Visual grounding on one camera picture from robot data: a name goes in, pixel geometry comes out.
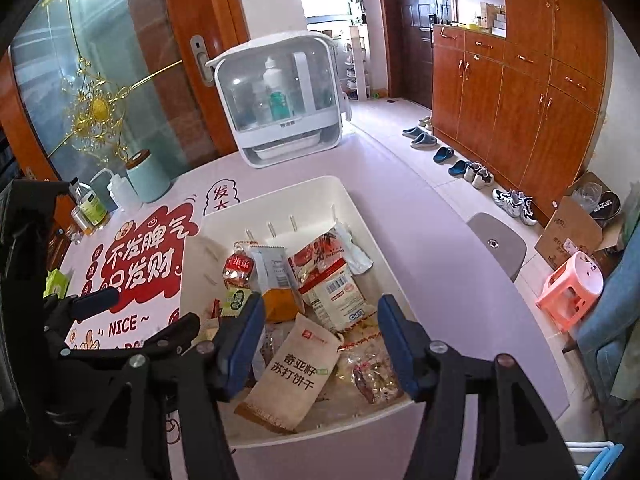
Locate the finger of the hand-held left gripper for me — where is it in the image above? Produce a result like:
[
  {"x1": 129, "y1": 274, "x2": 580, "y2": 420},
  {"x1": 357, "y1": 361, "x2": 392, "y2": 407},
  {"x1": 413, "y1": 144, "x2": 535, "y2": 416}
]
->
[
  {"x1": 60, "y1": 312, "x2": 201, "y2": 361},
  {"x1": 42, "y1": 287, "x2": 121, "y2": 322}
]

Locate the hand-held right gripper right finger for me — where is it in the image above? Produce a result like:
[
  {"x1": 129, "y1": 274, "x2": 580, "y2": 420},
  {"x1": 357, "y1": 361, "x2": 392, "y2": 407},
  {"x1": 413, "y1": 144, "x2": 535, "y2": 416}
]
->
[{"x1": 377, "y1": 294, "x2": 581, "y2": 480}]

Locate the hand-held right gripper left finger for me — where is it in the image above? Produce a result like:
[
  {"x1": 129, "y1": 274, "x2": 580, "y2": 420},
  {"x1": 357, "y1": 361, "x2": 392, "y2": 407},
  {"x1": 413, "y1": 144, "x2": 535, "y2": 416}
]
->
[{"x1": 65, "y1": 292, "x2": 266, "y2": 480}]

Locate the clear tray of beige snacks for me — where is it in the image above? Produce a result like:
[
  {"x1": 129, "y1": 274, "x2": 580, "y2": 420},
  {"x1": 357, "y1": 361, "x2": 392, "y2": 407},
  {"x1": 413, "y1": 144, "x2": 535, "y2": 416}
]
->
[{"x1": 336, "y1": 322, "x2": 405, "y2": 406}]

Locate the clear dark red snack packet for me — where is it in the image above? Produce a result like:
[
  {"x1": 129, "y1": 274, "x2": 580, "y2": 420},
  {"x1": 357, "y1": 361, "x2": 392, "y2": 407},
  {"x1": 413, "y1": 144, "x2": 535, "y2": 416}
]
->
[{"x1": 352, "y1": 357, "x2": 401, "y2": 405}]

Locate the small green snack packet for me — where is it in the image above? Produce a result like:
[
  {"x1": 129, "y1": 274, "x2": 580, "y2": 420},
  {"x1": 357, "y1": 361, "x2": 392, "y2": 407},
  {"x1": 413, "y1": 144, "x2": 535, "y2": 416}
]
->
[{"x1": 222, "y1": 287, "x2": 253, "y2": 318}]

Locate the orange white snack packet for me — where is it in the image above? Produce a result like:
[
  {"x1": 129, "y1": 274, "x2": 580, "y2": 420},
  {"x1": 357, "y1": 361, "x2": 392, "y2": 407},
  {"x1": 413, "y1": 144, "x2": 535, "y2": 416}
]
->
[{"x1": 249, "y1": 244, "x2": 307, "y2": 323}]

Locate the brown cracker packet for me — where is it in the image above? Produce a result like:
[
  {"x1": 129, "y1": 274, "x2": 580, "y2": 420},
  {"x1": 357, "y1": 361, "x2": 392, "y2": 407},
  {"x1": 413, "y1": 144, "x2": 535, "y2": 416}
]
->
[{"x1": 234, "y1": 312, "x2": 346, "y2": 435}]

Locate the white barcode snack packet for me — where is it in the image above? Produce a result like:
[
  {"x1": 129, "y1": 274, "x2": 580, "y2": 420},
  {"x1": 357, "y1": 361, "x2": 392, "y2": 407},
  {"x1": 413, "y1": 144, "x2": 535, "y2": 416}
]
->
[{"x1": 302, "y1": 267, "x2": 378, "y2": 333}]

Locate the white red snack bag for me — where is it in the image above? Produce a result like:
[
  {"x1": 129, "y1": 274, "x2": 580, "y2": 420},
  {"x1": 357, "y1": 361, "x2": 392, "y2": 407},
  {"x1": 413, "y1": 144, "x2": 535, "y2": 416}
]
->
[{"x1": 287, "y1": 225, "x2": 375, "y2": 286}]

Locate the white plastic storage bin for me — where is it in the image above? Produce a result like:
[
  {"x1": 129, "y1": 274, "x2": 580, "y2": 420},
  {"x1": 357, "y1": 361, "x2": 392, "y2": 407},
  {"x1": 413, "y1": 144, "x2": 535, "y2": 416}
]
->
[{"x1": 177, "y1": 175, "x2": 428, "y2": 480}]

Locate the green tissue box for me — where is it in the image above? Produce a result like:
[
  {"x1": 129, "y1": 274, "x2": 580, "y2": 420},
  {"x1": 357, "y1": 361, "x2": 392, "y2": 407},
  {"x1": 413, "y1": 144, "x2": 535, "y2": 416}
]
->
[{"x1": 44, "y1": 269, "x2": 70, "y2": 298}]

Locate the small glass jar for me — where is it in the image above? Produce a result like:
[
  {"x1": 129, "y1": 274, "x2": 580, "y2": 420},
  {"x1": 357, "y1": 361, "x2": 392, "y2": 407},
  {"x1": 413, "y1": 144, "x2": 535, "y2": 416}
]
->
[{"x1": 70, "y1": 205, "x2": 93, "y2": 236}]

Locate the clear bottle green label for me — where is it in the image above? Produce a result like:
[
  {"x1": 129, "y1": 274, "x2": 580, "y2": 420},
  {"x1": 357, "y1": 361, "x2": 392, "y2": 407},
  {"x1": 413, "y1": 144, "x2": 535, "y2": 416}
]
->
[{"x1": 70, "y1": 177, "x2": 110, "y2": 228}]

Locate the white squeeze bottle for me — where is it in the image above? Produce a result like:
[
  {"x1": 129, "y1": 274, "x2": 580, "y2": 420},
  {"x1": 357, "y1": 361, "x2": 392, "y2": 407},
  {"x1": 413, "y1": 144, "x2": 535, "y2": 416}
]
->
[{"x1": 89, "y1": 167, "x2": 132, "y2": 211}]

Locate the light blue canister wooden lid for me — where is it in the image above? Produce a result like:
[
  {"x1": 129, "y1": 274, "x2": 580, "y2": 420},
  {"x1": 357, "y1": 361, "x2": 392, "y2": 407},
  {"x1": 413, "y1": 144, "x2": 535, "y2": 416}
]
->
[{"x1": 125, "y1": 149, "x2": 173, "y2": 204}]

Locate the grey chair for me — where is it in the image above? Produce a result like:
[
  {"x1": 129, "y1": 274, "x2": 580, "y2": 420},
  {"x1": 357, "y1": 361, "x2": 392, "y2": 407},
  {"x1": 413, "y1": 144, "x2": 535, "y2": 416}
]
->
[{"x1": 465, "y1": 212, "x2": 528, "y2": 283}]

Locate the pink plastic stool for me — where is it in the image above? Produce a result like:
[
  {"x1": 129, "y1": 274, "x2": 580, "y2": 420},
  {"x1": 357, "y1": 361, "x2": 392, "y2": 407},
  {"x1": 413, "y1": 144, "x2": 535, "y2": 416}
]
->
[{"x1": 535, "y1": 251, "x2": 605, "y2": 333}]

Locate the cardboard box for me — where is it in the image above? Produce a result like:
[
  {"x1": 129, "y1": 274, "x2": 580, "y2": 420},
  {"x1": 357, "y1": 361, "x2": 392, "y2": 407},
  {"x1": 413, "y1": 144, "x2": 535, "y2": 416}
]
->
[{"x1": 534, "y1": 171, "x2": 626, "y2": 271}]

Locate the row of shoes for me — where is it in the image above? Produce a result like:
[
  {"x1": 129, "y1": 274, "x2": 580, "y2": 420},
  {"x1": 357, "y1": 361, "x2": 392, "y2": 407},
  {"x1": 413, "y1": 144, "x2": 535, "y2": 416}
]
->
[{"x1": 401, "y1": 116, "x2": 538, "y2": 227}]

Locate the blue cloth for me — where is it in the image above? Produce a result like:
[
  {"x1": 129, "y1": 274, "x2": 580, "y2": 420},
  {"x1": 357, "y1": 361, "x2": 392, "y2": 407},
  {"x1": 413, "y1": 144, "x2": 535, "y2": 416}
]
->
[{"x1": 575, "y1": 240, "x2": 640, "y2": 401}]

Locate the glass door gold ornament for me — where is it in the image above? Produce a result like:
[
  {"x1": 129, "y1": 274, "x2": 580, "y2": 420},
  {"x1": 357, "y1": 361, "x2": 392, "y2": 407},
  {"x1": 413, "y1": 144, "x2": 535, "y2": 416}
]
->
[{"x1": 0, "y1": 0, "x2": 251, "y2": 186}]

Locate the light blue plastic object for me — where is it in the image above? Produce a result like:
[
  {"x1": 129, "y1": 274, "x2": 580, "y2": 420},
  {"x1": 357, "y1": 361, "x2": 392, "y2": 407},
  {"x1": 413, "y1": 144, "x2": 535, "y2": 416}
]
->
[{"x1": 582, "y1": 442, "x2": 626, "y2": 480}]

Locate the clear plastic bag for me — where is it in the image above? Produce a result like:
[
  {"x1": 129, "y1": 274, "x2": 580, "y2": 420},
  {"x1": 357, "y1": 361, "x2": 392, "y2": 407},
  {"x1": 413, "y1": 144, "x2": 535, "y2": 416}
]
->
[{"x1": 570, "y1": 182, "x2": 603, "y2": 211}]

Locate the black round container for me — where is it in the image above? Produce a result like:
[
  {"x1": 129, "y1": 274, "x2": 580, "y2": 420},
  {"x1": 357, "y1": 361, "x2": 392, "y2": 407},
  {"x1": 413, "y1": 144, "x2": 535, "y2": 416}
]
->
[{"x1": 590, "y1": 191, "x2": 622, "y2": 221}]

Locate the wooden cabinet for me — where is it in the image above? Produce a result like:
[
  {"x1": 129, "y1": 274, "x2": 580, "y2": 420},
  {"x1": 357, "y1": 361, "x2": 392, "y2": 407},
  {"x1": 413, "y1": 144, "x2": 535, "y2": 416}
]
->
[{"x1": 431, "y1": 0, "x2": 608, "y2": 221}]

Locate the white organizer box clear window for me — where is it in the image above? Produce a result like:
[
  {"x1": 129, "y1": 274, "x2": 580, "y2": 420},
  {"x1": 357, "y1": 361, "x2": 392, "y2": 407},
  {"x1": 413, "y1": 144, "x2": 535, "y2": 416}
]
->
[{"x1": 205, "y1": 30, "x2": 353, "y2": 170}]

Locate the white shoe rack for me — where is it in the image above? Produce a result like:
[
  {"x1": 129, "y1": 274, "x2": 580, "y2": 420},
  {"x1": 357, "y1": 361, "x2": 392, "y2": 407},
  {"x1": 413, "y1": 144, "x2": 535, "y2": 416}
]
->
[{"x1": 345, "y1": 25, "x2": 373, "y2": 101}]

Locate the dark brown door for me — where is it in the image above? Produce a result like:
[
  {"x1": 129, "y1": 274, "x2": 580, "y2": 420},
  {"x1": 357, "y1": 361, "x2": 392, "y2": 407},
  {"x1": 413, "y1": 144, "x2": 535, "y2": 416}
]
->
[{"x1": 377, "y1": 0, "x2": 436, "y2": 111}]

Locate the stack of small boxes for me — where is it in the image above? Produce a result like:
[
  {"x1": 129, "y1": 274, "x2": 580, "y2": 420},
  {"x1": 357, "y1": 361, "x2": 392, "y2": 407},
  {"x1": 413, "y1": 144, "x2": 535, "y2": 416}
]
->
[{"x1": 480, "y1": 2, "x2": 506, "y2": 36}]

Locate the silver door handle plate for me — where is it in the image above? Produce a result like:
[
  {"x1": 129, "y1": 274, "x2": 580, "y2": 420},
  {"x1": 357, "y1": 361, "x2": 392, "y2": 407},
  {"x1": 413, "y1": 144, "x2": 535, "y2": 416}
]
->
[{"x1": 190, "y1": 35, "x2": 208, "y2": 83}]

